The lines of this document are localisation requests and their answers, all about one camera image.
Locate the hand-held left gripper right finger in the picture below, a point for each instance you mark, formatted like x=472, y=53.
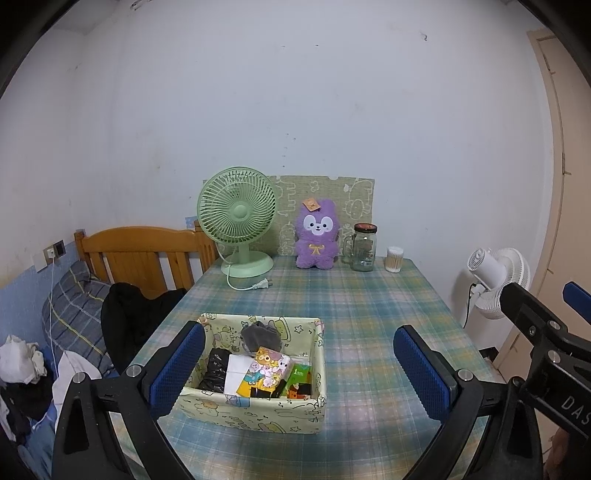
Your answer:
x=420, y=369

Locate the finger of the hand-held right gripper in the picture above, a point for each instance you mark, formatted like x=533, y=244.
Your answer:
x=577, y=295
x=521, y=307

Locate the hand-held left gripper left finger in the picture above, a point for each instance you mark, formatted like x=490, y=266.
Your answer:
x=178, y=364

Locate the black bag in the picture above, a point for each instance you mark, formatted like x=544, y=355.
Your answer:
x=214, y=369

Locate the white cloth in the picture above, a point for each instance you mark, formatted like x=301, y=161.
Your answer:
x=236, y=369

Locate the yellow cartoon tissue pack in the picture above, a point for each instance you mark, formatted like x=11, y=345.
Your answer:
x=265, y=374

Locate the yellow printed fabric storage box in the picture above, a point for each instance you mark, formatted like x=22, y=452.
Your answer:
x=258, y=417

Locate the white standing fan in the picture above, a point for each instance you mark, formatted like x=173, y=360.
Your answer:
x=508, y=272

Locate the plaid tablecloth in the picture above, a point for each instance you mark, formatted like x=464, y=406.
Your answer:
x=369, y=323

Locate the black garment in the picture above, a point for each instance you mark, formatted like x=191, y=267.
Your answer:
x=124, y=318

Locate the cotton swab container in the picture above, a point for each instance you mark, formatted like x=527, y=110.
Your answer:
x=395, y=261

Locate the blue plaid pillow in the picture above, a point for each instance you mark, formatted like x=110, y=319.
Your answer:
x=74, y=314

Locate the glass jar mug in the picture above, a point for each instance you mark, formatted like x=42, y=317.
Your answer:
x=364, y=254

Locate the purple plush toy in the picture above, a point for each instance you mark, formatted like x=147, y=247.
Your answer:
x=318, y=249

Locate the blue bedding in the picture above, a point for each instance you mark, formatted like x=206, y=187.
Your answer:
x=39, y=443

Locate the dark clothes pile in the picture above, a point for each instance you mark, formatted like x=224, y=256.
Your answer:
x=23, y=406

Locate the crumpled white clothing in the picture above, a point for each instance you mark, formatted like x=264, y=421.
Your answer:
x=16, y=357

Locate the green desk fan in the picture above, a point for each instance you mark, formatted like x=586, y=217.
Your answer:
x=238, y=212

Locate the green printed board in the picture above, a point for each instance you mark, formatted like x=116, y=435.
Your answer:
x=355, y=203

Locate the beige door frame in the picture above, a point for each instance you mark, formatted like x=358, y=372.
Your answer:
x=568, y=207

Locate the wall socket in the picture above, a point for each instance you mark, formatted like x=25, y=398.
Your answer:
x=55, y=249

